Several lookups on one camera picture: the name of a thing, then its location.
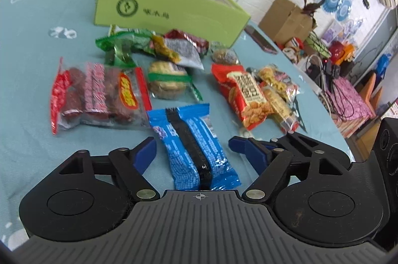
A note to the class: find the small blue patterned plate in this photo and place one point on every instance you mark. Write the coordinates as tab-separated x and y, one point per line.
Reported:
345	9

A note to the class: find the green cardboard box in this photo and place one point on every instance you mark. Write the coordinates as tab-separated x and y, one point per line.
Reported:
174	6

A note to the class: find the red dates packet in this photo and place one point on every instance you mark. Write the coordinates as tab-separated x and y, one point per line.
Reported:
93	93

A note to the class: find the blue snack packet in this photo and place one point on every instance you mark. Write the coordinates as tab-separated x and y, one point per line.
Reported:
192	139

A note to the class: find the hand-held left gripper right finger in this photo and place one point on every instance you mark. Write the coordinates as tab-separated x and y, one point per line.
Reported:
256	158

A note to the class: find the blue bag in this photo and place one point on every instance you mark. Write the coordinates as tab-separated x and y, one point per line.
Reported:
384	63

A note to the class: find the green patterned bag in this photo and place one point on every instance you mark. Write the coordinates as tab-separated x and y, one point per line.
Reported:
317	45

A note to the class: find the small round snack packet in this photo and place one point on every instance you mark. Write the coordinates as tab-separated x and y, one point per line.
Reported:
224	55

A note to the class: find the green snack packet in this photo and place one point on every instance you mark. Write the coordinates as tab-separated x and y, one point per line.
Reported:
121	46

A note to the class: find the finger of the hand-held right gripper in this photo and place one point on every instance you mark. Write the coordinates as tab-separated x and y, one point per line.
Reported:
238	142

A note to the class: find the red doll toy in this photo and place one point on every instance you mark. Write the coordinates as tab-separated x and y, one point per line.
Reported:
293	48

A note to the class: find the brown cardboard box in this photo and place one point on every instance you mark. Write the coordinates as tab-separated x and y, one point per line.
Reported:
286	18

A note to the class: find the dark red snack packet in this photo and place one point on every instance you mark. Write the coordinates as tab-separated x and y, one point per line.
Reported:
192	38

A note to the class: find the pink patterned cloth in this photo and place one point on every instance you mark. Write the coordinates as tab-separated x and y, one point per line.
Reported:
348	99

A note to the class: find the yellow stick snack packet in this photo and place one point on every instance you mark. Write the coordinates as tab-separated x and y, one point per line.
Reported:
279	108

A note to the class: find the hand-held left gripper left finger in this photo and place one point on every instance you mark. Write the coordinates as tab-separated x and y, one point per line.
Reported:
146	153

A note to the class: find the red orange container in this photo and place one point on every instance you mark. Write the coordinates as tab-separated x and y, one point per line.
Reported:
340	52

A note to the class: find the teal tablecloth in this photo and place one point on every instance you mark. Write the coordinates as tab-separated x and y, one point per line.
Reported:
31	34

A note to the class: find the red peanut packet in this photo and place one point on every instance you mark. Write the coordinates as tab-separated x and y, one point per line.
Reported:
245	93

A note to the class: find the yellow grey snack packet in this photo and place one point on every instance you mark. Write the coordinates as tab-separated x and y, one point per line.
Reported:
183	54

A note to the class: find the dark smartphone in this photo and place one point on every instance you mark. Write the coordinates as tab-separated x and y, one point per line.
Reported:
259	38

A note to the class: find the dark bird ornament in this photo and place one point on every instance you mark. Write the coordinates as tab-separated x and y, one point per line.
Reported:
309	6

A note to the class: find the orange chair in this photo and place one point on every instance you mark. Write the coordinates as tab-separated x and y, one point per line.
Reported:
370	90

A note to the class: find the yellow twisted snack packet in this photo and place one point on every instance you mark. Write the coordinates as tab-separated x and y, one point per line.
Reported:
273	76

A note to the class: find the round cake packet green band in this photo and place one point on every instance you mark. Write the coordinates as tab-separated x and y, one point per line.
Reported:
168	79

